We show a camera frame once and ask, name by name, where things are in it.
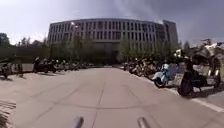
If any row of parked scooters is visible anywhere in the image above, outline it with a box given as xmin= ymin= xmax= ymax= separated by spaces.
xmin=32 ymin=56 xmax=101 ymax=75
xmin=122 ymin=56 xmax=168 ymax=78

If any large grey curved building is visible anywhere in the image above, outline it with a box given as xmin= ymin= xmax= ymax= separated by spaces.
xmin=46 ymin=17 xmax=180 ymax=65

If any row of trees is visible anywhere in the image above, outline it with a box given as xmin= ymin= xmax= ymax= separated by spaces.
xmin=0 ymin=32 xmax=193 ymax=65

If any light blue scooter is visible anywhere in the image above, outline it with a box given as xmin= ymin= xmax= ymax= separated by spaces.
xmin=151 ymin=63 xmax=179 ymax=89

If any robot's own part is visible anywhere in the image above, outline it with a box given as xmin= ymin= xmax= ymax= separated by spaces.
xmin=72 ymin=116 xmax=85 ymax=128
xmin=137 ymin=116 xmax=150 ymax=128

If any dark three-wheeled vehicle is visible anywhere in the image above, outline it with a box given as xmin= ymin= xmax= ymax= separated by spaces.
xmin=173 ymin=38 xmax=224 ymax=98

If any parked scooter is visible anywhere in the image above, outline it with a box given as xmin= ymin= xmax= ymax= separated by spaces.
xmin=0 ymin=58 xmax=24 ymax=80

